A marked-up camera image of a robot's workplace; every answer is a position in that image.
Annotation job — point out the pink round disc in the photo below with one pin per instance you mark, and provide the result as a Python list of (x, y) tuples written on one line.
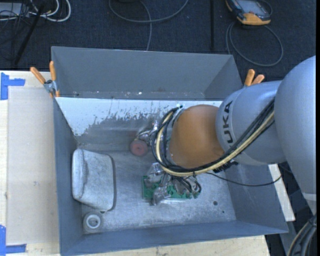
[(138, 147)]

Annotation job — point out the shiny clear crumpled piece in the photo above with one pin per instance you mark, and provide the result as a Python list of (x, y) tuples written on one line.
[(146, 133)]

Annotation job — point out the clear plastic box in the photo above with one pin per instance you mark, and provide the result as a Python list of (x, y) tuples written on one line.
[(94, 179)]

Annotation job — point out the grey metal bin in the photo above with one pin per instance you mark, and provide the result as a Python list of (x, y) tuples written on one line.
[(138, 71)]

